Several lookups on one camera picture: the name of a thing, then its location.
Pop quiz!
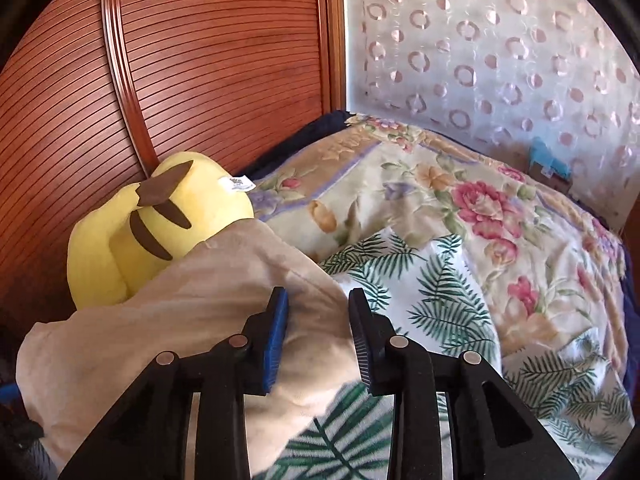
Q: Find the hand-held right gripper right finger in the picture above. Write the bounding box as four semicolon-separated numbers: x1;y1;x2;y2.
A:
347;287;583;480

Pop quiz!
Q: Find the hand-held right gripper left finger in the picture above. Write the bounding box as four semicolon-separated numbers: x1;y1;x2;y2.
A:
57;287;291;480

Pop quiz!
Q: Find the beige t-shirt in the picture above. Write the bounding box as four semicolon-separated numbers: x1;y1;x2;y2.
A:
15;219;361;480

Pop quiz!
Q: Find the leaf print bed sheet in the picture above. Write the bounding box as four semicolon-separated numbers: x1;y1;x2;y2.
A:
250;232;636;480

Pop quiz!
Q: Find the yellow plush toy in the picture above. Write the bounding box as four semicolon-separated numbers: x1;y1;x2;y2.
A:
67;152;256;310

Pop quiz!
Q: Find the floral blanket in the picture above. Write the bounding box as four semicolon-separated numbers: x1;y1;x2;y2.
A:
250;112;628;361

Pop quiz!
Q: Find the wooden headboard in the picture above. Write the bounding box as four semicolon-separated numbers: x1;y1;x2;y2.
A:
0;0;348;321

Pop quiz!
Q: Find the sheer circle-patterned curtain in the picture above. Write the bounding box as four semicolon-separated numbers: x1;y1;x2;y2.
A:
345;0;640;231

